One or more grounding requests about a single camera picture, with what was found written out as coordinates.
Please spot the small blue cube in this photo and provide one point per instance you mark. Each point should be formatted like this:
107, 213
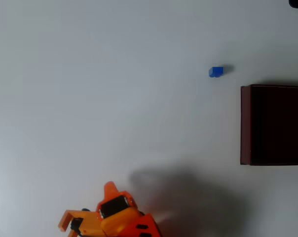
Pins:
216, 71

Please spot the light orange gripper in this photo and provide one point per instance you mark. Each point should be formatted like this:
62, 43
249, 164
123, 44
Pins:
113, 207

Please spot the dark red box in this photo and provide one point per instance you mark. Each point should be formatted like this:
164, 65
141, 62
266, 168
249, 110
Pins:
274, 126

